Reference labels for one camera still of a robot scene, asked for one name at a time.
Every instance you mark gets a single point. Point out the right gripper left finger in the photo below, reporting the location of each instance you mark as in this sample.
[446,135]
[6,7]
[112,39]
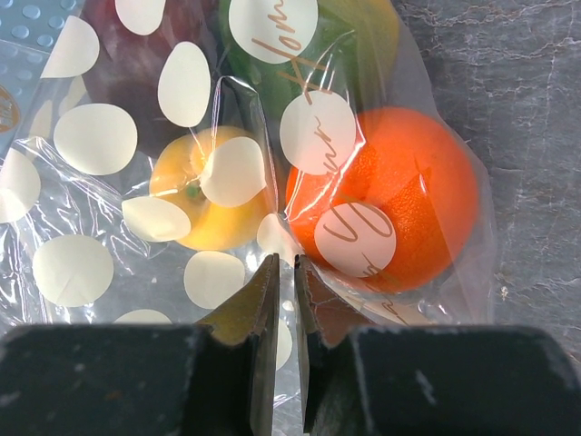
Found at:
[212,377]

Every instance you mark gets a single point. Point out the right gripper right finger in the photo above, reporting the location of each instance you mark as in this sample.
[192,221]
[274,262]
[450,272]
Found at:
[358,377]

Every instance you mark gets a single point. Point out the orange fake orange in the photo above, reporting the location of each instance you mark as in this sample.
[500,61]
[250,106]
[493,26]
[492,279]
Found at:
[399,213]

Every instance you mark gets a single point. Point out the yellow orange fake fruit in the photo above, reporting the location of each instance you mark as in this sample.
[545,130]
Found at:
[217,177]

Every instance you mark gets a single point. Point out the clear polka dot zip bag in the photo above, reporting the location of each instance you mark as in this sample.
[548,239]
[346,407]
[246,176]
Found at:
[84,242]

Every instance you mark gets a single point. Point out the dark purple fake fruit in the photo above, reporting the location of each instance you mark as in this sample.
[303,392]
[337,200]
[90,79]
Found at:
[128,68]

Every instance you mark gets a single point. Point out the green orange fake mango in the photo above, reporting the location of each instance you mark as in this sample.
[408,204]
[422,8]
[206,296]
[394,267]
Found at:
[286,49]

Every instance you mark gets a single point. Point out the light blue plastic basket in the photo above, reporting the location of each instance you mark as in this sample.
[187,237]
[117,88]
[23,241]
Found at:
[29,30]

